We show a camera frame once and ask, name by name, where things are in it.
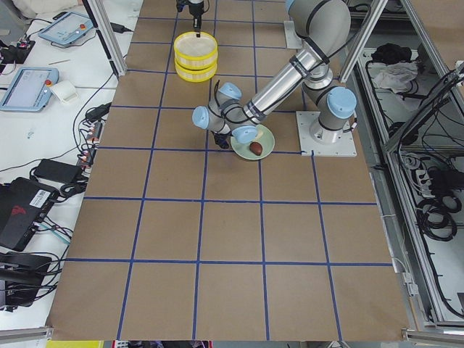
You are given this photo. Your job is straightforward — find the blue teach pendant near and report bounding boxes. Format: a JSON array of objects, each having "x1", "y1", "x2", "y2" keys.
[{"x1": 1, "y1": 67, "x2": 59, "y2": 112}]

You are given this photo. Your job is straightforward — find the blue teach pendant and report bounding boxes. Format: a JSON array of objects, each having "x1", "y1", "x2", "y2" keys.
[
  {"x1": 1, "y1": 67, "x2": 59, "y2": 112},
  {"x1": 38, "y1": 12, "x2": 94, "y2": 46}
]

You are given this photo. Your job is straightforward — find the blue teach pendant far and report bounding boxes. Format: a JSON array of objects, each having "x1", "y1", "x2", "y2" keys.
[{"x1": 38, "y1": 12, "x2": 94, "y2": 46}]

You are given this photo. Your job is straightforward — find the black red computer box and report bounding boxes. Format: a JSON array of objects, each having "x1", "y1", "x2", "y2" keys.
[{"x1": 1, "y1": 177, "x2": 59, "y2": 252}]

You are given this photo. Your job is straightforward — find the coiled black cables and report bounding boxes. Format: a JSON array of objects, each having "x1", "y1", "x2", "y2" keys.
[{"x1": 415, "y1": 195, "x2": 460, "y2": 242}]

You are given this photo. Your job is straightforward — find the aluminium frame post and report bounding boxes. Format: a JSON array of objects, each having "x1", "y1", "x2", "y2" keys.
[{"x1": 83, "y1": 0, "x2": 127, "y2": 78}]

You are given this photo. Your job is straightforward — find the white crumpled cloth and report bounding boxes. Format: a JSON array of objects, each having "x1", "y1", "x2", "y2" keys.
[{"x1": 373, "y1": 62, "x2": 418, "y2": 93}]

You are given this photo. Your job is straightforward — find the yellow top steamer layer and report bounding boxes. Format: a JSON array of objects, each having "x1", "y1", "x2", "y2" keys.
[{"x1": 173, "y1": 32, "x2": 218, "y2": 70}]

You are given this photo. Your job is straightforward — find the aluminium side frame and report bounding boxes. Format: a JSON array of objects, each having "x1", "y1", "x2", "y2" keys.
[{"x1": 342, "y1": 1, "x2": 463, "y2": 347}]

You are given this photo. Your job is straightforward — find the black flat device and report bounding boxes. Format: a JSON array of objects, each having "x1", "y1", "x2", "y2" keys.
[{"x1": 1, "y1": 252, "x2": 51, "y2": 312}]

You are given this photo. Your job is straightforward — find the light green plate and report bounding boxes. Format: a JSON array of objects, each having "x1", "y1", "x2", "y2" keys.
[{"x1": 231, "y1": 125, "x2": 275, "y2": 160}]

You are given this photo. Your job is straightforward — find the brown steamed bun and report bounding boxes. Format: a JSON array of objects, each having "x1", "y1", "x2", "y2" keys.
[{"x1": 249, "y1": 141, "x2": 263, "y2": 156}]

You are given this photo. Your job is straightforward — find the white small box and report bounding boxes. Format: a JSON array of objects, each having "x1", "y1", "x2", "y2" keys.
[{"x1": 49, "y1": 80, "x2": 78, "y2": 104}]

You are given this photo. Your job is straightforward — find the yellow bottom steamer layer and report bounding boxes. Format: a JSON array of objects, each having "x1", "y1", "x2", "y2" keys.
[{"x1": 175, "y1": 61, "x2": 218, "y2": 83}]

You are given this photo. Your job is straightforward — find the power strip with plugs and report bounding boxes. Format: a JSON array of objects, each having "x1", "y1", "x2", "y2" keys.
[{"x1": 76, "y1": 120, "x2": 104, "y2": 169}]

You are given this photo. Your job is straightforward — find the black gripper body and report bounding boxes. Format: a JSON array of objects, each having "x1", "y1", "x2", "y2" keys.
[
  {"x1": 212, "y1": 132, "x2": 231, "y2": 149},
  {"x1": 193, "y1": 14, "x2": 202, "y2": 33}
]

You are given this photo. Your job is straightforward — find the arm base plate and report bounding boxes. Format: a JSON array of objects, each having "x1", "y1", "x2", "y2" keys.
[
  {"x1": 296, "y1": 111, "x2": 357, "y2": 157},
  {"x1": 283, "y1": 20, "x2": 302, "y2": 49}
]

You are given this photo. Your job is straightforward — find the black cloth bundle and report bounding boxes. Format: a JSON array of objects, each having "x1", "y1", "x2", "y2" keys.
[{"x1": 371, "y1": 43, "x2": 412, "y2": 65}]

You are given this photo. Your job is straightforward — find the yellow steamer layer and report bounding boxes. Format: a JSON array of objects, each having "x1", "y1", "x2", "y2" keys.
[
  {"x1": 175, "y1": 61, "x2": 218, "y2": 83},
  {"x1": 173, "y1": 32, "x2": 218, "y2": 70}
]

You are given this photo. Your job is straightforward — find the black power adapter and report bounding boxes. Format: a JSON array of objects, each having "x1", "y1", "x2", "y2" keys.
[{"x1": 30, "y1": 159, "x2": 83, "y2": 184}]

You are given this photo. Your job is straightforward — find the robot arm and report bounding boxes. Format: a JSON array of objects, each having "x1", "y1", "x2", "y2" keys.
[
  {"x1": 176, "y1": 0, "x2": 205, "y2": 38},
  {"x1": 192, "y1": 1, "x2": 357, "y2": 149}
]

